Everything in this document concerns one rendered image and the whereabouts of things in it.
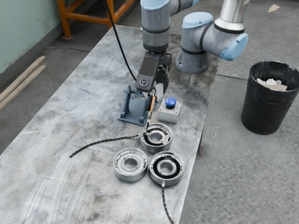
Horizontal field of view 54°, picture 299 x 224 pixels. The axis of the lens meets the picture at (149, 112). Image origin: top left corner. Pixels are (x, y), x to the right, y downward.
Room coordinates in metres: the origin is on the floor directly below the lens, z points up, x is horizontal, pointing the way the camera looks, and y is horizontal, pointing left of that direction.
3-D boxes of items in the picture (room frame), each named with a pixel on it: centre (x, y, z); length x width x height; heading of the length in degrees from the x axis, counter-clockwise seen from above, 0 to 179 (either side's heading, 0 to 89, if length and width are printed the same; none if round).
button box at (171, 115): (0.78, -0.08, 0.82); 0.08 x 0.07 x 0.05; 162
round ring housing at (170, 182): (0.52, -0.05, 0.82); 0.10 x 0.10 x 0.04
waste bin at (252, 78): (1.54, -0.82, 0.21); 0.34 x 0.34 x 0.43
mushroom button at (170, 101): (0.78, -0.07, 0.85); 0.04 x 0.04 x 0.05
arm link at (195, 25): (1.10, -0.20, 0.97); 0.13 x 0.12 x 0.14; 46
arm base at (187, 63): (1.11, -0.19, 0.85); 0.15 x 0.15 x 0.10
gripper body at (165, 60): (0.74, -0.02, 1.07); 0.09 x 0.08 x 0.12; 160
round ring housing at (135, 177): (0.54, 0.06, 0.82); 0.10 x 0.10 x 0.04
